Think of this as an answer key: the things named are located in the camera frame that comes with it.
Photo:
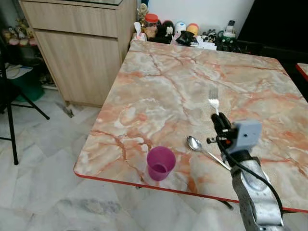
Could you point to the silver metal fork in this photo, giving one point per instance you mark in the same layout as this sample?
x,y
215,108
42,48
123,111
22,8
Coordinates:
x,y
213,102

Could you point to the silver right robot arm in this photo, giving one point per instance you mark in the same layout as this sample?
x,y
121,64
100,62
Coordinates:
x,y
254,195

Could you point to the silver metal spoon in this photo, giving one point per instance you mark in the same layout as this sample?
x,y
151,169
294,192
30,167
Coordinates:
x,y
194,143

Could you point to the purple plastic cup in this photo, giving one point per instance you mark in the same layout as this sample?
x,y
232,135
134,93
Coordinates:
x,y
160,164

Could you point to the flat white box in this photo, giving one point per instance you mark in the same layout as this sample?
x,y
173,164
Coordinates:
x,y
207,45

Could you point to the green bottle with white cap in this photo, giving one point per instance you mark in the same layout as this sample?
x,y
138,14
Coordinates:
x,y
229,36

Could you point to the black pouch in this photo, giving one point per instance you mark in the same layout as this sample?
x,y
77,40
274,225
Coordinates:
x,y
185,39

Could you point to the red edged marble side table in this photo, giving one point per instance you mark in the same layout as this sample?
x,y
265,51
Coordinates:
x,y
303,70

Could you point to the black round plush toy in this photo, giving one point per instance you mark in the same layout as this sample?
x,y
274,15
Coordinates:
x,y
167,29

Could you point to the black television screen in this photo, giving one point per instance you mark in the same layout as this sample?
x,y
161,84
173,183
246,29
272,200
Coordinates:
x,y
276,21

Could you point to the red lidded snack jar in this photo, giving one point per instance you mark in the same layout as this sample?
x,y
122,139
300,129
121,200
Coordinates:
x,y
151,26

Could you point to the white tissue pack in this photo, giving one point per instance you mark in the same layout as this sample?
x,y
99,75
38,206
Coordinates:
x,y
138,31

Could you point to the small golden trophy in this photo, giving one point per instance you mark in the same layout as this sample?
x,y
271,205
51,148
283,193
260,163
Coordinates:
x,y
142,9

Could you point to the light wooden cabinet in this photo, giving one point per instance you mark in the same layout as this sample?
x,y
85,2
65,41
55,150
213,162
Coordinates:
x,y
84,53

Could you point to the green plastic bin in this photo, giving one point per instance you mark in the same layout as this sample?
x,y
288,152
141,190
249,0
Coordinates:
x,y
30,86

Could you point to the white paper sheet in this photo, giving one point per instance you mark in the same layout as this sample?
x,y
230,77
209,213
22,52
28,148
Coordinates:
x,y
17,71

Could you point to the black metal folding stand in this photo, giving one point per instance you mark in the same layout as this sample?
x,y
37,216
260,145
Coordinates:
x,y
10,103

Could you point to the row of small figurines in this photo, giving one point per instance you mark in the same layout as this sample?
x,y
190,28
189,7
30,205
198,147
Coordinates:
x,y
19,34

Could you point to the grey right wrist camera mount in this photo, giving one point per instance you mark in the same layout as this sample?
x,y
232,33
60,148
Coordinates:
x,y
248,135

